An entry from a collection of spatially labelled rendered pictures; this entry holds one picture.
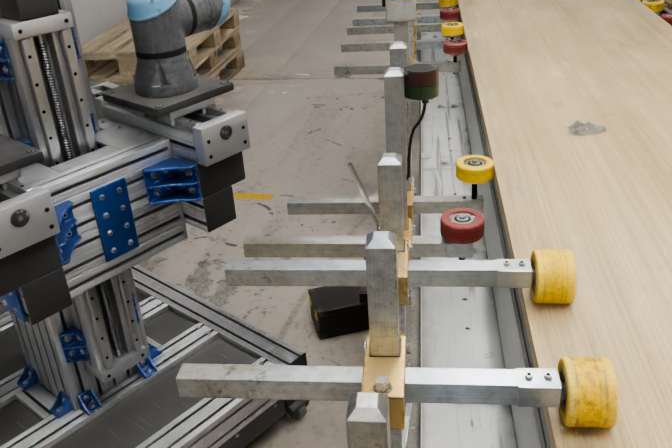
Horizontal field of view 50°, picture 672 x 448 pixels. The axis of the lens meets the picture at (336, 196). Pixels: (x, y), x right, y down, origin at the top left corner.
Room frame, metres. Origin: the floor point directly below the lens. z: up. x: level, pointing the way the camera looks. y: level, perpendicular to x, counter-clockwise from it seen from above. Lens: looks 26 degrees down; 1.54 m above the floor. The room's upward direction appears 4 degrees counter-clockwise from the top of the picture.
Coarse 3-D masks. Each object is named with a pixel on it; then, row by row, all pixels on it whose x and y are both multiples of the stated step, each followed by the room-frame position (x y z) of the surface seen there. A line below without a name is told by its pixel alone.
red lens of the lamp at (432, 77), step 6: (408, 72) 1.20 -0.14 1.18; (432, 72) 1.19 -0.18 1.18; (438, 72) 1.20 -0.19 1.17; (408, 78) 1.20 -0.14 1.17; (414, 78) 1.19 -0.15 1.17; (420, 78) 1.19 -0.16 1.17; (426, 78) 1.19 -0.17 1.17; (432, 78) 1.19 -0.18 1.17; (438, 78) 1.20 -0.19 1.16; (408, 84) 1.20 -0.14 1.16; (414, 84) 1.19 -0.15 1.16; (420, 84) 1.19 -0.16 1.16; (426, 84) 1.19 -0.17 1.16; (432, 84) 1.19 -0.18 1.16
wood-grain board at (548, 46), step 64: (512, 0) 3.01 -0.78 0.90; (576, 0) 2.92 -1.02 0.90; (512, 64) 2.11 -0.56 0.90; (576, 64) 2.07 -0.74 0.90; (640, 64) 2.02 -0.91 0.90; (512, 128) 1.60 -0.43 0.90; (640, 128) 1.54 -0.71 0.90; (512, 192) 1.26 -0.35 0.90; (576, 192) 1.24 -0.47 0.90; (640, 192) 1.23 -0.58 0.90; (512, 256) 1.05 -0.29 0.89; (576, 256) 1.01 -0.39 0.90; (640, 256) 1.00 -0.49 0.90; (576, 320) 0.84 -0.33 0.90; (640, 320) 0.83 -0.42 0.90; (640, 384) 0.70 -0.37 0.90
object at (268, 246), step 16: (256, 240) 1.22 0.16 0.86; (272, 240) 1.21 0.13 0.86; (288, 240) 1.21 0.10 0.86; (304, 240) 1.20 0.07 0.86; (320, 240) 1.20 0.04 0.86; (336, 240) 1.20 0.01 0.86; (352, 240) 1.19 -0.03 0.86; (416, 240) 1.17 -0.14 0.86; (432, 240) 1.17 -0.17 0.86; (256, 256) 1.20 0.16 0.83; (272, 256) 1.20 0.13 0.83; (288, 256) 1.20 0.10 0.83; (304, 256) 1.19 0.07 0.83; (320, 256) 1.19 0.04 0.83; (336, 256) 1.18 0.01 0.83; (352, 256) 1.18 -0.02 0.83; (416, 256) 1.16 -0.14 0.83; (432, 256) 1.16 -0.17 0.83; (448, 256) 1.15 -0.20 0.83; (464, 256) 1.15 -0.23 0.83
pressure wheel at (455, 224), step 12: (444, 216) 1.17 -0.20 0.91; (456, 216) 1.18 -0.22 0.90; (468, 216) 1.17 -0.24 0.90; (480, 216) 1.16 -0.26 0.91; (444, 228) 1.15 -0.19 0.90; (456, 228) 1.13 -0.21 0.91; (468, 228) 1.13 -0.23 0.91; (480, 228) 1.14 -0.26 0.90; (456, 240) 1.13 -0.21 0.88; (468, 240) 1.13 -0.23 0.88
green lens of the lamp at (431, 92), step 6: (438, 84) 1.20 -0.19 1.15; (408, 90) 1.20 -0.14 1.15; (414, 90) 1.19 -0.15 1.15; (420, 90) 1.19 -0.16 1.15; (426, 90) 1.19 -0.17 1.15; (432, 90) 1.19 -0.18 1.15; (438, 90) 1.20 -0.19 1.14; (408, 96) 1.20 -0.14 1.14; (414, 96) 1.19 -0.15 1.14; (420, 96) 1.19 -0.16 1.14; (426, 96) 1.19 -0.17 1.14; (432, 96) 1.19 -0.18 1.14
